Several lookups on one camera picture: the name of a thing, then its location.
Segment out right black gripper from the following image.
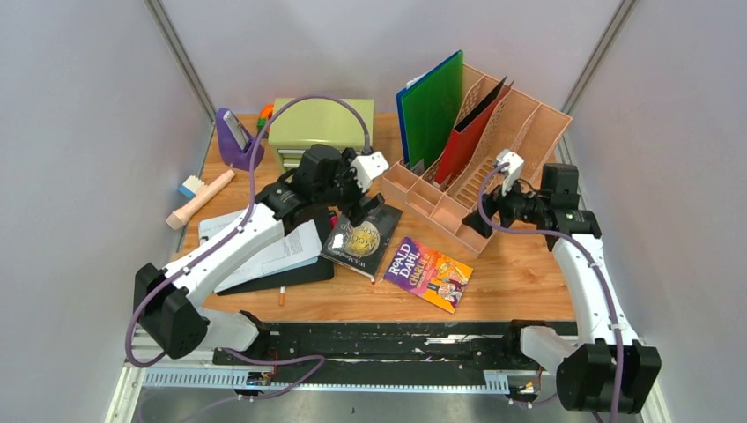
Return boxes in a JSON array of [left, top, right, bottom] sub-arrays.
[[462, 170, 547, 238]]

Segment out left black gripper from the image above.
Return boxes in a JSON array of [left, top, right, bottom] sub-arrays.
[[314, 149, 385, 227]]

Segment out black Moon and Sixpence book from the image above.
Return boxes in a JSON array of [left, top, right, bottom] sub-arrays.
[[321, 204, 403, 282]]

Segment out purple Roald Dahl book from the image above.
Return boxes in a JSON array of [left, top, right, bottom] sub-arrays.
[[383, 237, 473, 314]]

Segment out red folder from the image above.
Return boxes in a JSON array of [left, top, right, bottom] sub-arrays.
[[433, 77, 511, 189]]

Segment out peach file organizer rack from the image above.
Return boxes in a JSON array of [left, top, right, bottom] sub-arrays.
[[381, 87, 572, 257]]

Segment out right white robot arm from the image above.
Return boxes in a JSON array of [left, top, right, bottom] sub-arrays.
[[462, 159, 662, 422]]

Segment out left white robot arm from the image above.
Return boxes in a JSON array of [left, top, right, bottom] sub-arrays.
[[125, 145, 389, 367]]

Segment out black notebook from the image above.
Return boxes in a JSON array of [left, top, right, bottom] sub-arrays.
[[217, 205, 336, 297]]

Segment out green drawer cabinet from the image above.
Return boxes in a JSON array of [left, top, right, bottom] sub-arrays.
[[268, 99, 374, 173]]

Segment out blue folder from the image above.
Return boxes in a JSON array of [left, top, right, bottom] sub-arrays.
[[396, 49, 462, 167]]

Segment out orange tape dispenser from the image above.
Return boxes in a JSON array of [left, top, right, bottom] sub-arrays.
[[256, 104, 274, 132]]

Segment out grey phone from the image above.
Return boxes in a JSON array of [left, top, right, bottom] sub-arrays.
[[223, 109, 249, 151]]

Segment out purple phone stand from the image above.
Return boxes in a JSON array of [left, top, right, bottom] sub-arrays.
[[215, 108, 264, 171]]

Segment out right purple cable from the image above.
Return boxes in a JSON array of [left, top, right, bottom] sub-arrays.
[[477, 163, 625, 423]]

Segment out purple cable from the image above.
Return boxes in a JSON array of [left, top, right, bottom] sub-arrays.
[[124, 94, 374, 404], [477, 163, 625, 423]]

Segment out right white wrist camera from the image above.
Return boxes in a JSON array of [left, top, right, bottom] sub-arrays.
[[495, 149, 524, 197]]

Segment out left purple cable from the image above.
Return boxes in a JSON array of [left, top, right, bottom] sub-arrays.
[[124, 94, 374, 404]]

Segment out black mounting base plate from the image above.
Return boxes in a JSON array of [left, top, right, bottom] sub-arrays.
[[212, 321, 538, 387]]

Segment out aluminium frame rail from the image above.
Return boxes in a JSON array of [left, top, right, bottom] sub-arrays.
[[107, 321, 663, 422]]

